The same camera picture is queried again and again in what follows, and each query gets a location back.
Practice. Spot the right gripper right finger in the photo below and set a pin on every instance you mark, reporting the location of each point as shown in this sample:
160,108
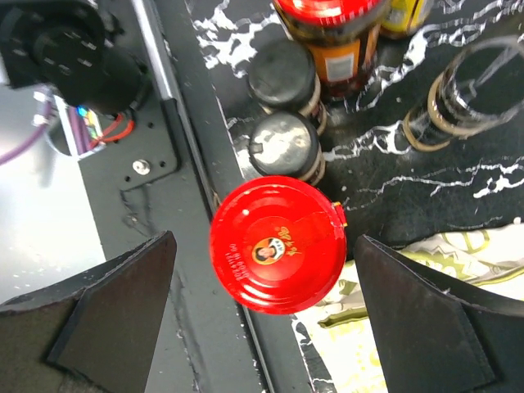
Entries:
435,333

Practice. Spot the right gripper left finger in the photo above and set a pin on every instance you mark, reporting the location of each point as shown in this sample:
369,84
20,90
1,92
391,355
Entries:
93,332

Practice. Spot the red-lid chili jar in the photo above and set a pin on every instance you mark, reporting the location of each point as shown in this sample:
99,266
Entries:
341,35
278,245

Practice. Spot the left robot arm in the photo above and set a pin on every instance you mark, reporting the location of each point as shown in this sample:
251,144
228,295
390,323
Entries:
69,45

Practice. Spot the small brown-cap bottle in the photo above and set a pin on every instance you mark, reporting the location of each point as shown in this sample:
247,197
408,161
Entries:
405,18

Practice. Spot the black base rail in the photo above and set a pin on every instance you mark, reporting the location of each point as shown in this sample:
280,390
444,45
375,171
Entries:
167,175

